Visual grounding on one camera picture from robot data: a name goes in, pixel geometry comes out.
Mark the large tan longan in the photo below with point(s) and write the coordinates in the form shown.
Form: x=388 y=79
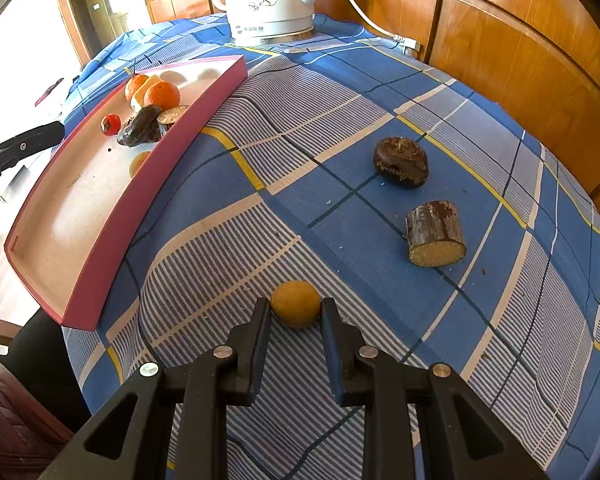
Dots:
x=295 y=305

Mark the whole orange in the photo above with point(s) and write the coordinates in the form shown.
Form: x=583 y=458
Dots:
x=162 y=95

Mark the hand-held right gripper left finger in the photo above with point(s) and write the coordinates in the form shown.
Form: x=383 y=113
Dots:
x=255 y=350

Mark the person's black trousers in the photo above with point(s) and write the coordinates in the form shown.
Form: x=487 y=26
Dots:
x=45 y=360

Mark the short sugarcane piece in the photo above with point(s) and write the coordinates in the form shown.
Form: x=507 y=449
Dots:
x=432 y=230
x=172 y=116

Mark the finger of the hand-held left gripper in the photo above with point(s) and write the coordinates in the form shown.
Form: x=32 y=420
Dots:
x=20 y=147

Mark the pink shallow tray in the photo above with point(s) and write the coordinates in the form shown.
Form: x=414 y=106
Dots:
x=145 y=200

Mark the dark red object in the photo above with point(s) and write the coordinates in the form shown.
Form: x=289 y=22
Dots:
x=47 y=92

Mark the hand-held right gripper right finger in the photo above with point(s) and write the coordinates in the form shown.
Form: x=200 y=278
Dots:
x=336 y=350

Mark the kettle power base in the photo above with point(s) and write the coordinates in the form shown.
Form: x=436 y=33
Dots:
x=272 y=36

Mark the red cherry tomato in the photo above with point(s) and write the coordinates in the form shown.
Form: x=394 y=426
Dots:
x=111 y=124

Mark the maroon padded jacket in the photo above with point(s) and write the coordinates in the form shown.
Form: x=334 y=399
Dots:
x=10 y=410

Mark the blue plaid tablecloth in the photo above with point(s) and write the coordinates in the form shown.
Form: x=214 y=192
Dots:
x=330 y=110

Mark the small tan longan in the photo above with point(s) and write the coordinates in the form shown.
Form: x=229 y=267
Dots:
x=140 y=164

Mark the cut orange piece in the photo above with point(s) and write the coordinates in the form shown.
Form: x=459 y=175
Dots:
x=136 y=87

